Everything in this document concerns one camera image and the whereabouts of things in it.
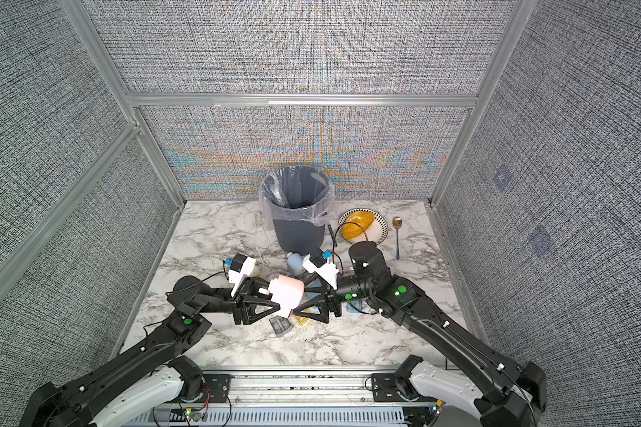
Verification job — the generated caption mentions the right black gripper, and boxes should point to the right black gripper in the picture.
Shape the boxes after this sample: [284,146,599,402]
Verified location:
[297,273,380,327]

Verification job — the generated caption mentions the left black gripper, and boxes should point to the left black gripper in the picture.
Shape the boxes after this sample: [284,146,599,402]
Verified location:
[196,279,284,329]

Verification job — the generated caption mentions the pink pencil sharpener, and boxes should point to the pink pencil sharpener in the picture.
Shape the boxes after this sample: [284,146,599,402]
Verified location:
[259,274,304,318]

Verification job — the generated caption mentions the clear grey shavings tray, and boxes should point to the clear grey shavings tray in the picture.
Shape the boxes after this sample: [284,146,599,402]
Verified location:
[269,316,293,336]

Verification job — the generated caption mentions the clear blue shavings tray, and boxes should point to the clear blue shavings tray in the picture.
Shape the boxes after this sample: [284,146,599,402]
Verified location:
[346,300,363,314]

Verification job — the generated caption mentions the light blue pencil sharpener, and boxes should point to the light blue pencil sharpener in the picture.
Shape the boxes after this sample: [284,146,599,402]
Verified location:
[287,253,306,277]

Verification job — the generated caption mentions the dark grey trash bin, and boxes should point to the dark grey trash bin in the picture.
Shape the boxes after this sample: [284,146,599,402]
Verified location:
[259,165,336,256]

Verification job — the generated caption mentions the clear yellow shavings tray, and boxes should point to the clear yellow shavings tray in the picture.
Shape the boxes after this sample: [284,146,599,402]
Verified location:
[293,316,310,327]

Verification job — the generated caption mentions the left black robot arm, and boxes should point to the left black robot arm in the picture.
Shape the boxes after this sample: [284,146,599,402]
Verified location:
[19,276,281,426]

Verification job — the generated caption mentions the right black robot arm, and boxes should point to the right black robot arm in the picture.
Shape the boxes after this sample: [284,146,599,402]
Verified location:
[294,241,548,426]

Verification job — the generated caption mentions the dark green pen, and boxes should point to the dark green pen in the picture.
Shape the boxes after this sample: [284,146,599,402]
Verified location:
[327,224,337,251]

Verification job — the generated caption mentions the yellow white patterned bowl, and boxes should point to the yellow white patterned bowl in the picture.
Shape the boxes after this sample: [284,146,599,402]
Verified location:
[338,208,389,245]

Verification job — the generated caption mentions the clear plastic bin liner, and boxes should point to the clear plastic bin liner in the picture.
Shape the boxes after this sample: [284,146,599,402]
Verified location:
[258,165,336,228]

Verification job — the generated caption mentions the gold blue spoon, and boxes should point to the gold blue spoon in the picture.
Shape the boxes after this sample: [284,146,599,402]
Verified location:
[393,217,403,260]

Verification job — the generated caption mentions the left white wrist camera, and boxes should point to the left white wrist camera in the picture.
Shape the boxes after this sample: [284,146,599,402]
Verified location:
[225,254,256,298]

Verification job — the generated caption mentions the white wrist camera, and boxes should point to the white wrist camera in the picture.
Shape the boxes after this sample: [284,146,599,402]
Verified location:
[225,254,256,298]
[302,248,339,290]

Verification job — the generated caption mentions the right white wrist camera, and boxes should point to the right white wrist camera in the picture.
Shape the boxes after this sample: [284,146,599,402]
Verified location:
[302,248,339,290]

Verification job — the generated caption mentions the aluminium front rail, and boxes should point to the aluminium front rail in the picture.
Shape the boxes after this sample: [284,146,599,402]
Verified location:
[84,367,525,411]

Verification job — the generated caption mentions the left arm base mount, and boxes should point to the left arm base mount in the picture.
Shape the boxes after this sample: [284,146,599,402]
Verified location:
[178,373,233,404]

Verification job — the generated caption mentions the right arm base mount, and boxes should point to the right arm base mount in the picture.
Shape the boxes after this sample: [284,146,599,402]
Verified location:
[364,373,439,404]

